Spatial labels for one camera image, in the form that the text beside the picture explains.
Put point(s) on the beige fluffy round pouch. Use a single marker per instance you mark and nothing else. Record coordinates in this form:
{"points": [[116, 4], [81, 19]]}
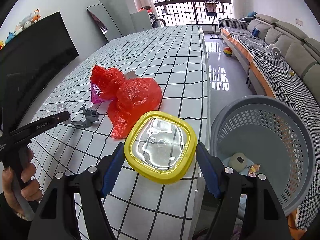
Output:
{"points": [[238, 162]]}

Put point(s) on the white small fan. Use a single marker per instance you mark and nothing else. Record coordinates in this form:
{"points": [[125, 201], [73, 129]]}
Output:
{"points": [[275, 51]]}

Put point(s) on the yellow square lid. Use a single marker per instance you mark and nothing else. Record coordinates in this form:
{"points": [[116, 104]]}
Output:
{"points": [[160, 147]]}

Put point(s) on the grey cabinet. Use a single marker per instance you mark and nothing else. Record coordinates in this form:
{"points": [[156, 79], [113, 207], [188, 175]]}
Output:
{"points": [[141, 20]]}

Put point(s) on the blue cushion roll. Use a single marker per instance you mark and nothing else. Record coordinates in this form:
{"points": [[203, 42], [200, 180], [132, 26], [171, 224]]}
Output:
{"points": [[255, 32]]}

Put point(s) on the white grid tablecloth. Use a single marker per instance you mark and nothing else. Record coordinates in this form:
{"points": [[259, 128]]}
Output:
{"points": [[169, 63]]}

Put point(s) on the pink snack packet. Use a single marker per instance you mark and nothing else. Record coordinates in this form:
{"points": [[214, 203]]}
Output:
{"points": [[253, 170]]}

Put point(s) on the clothes rack stand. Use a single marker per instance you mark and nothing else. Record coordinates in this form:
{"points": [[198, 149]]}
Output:
{"points": [[210, 7]]}

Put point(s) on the plush toys row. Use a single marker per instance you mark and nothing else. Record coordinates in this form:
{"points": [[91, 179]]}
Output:
{"points": [[28, 21]]}

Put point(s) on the red plastic bag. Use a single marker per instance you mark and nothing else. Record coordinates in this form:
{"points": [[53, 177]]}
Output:
{"points": [[129, 99]]}

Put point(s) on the houndstooth sofa cover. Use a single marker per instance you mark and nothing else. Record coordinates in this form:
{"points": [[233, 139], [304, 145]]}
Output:
{"points": [[304, 105]]}

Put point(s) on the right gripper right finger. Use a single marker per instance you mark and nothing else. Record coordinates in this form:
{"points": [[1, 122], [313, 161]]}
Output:
{"points": [[264, 217]]}

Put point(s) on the black television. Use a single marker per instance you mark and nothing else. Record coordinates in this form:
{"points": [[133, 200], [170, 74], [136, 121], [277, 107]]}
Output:
{"points": [[29, 62]]}

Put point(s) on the grey perforated trash basket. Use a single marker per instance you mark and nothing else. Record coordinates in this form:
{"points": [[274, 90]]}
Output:
{"points": [[269, 133]]}

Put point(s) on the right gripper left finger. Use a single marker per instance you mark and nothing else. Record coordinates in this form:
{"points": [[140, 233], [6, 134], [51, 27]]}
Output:
{"points": [[55, 217]]}

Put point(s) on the grey toy shark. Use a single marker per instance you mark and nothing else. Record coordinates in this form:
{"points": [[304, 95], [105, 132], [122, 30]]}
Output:
{"points": [[90, 115]]}

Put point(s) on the grey sofa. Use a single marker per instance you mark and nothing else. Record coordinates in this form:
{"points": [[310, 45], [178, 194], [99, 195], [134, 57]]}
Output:
{"points": [[296, 71]]}

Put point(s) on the light blue wipes packet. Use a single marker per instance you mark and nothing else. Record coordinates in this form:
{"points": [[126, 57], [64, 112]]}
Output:
{"points": [[130, 75]]}

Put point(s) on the person's left hand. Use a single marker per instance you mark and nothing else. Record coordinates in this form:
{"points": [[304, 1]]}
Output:
{"points": [[21, 192]]}

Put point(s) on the colourful ball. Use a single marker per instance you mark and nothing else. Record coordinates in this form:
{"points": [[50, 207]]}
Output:
{"points": [[227, 52]]}

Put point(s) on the leaning floor mirror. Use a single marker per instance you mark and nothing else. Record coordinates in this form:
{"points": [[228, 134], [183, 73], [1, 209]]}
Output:
{"points": [[104, 21]]}

